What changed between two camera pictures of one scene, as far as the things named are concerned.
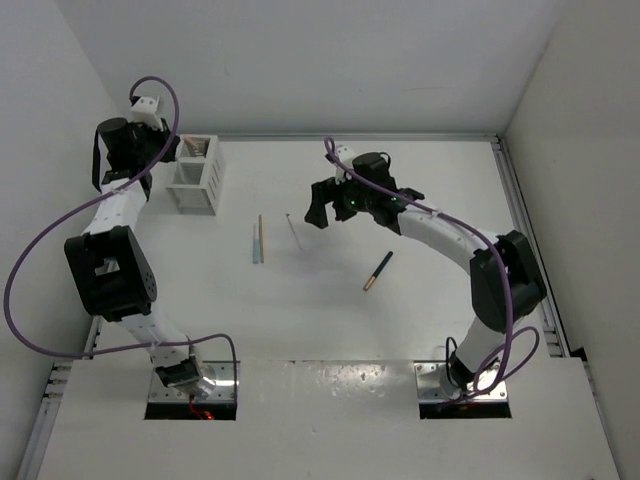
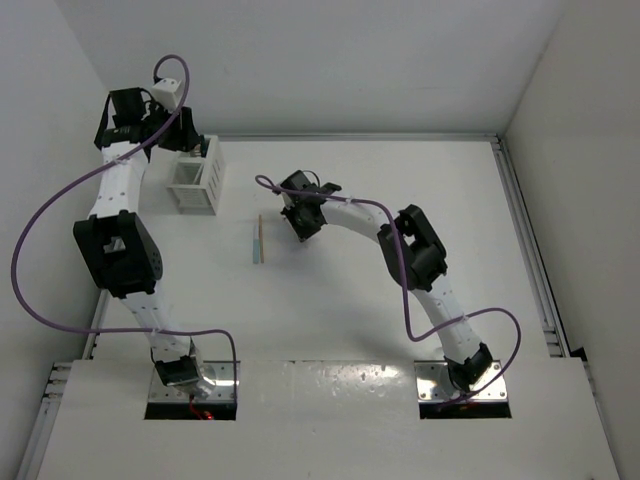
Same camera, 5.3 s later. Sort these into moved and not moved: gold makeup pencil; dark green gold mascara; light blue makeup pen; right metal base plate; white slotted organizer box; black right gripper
Moved: dark green gold mascara; black right gripper
Not moved: right metal base plate; light blue makeup pen; gold makeup pencil; white slotted organizer box
